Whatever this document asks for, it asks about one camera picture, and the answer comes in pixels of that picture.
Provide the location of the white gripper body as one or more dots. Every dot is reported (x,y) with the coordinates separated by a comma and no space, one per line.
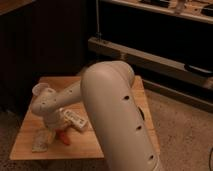
(55,121)

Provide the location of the orange red pepper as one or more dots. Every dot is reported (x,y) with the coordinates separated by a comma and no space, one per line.
(64,138)

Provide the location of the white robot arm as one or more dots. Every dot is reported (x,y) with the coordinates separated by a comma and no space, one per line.
(105,91)

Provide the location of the white tube with label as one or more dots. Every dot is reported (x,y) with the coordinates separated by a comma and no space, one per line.
(76,120)

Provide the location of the wooden table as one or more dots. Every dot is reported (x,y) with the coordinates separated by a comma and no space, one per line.
(83,145)

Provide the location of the clear plastic cup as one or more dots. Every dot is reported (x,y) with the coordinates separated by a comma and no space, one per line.
(38,88)

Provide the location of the upper shelf with items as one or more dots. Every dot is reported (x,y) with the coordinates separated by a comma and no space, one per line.
(187,9)

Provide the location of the metal shelf rail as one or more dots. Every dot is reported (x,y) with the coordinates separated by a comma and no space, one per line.
(149,61)

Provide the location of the black handle object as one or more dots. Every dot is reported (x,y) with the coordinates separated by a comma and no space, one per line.
(198,71)

